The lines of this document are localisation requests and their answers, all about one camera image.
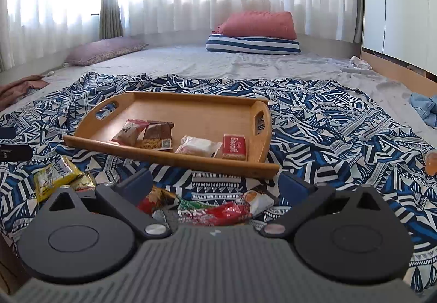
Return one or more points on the green wasabi peas packet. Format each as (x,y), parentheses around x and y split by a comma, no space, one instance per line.
(193,205)

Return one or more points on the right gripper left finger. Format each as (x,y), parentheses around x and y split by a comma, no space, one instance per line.
(122,201)

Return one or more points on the light blue clothing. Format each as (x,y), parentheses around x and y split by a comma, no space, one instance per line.
(426,107)

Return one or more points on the grey bed sheet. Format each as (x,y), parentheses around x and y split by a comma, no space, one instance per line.
(196,62)

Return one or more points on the brown cracker snack packet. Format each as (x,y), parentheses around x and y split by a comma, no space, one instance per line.
(157,136)

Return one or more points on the pink white snack packet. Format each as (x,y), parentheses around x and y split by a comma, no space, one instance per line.
(128,135)

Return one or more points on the red white long snack bar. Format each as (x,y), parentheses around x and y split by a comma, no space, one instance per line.
(249,205)

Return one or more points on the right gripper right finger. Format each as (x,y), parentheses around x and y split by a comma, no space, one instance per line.
(306,201)

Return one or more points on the brown cloth on bed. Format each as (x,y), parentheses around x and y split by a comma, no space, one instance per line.
(12,92)

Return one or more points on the gold foil snack packet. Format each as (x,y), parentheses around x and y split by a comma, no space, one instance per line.
(83,182)

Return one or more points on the blue white patterned blanket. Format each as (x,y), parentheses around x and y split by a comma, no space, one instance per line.
(323,132)

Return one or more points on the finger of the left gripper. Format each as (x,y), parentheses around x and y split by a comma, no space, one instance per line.
(13,152)

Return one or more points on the white wardrobe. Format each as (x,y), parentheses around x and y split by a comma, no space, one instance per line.
(402,29)

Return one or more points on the dark red snack packet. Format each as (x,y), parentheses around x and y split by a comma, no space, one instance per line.
(157,199)

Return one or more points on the white clear snack packet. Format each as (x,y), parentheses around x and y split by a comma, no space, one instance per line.
(198,147)

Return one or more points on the red pink pillow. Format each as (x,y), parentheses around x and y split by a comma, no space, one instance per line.
(259,24)

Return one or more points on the white crumpled cloth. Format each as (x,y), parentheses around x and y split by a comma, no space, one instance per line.
(359,63)

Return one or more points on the wooden serving tray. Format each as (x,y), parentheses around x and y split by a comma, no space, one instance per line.
(196,115)

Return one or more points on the red Biscoff biscuit packet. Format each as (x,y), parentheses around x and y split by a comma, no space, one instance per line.
(233,147)

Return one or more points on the blue white striped pillow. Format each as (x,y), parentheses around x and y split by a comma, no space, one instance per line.
(252,45)

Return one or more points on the grey green drape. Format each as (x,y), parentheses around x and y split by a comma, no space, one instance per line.
(110,24)

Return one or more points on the yellow American snack packet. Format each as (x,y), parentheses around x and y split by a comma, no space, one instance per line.
(50,178)

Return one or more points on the orange jelly cup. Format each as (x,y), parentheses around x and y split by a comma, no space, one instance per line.
(431,163)

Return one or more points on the purple floral pillow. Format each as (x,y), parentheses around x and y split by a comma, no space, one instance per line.
(102,50)

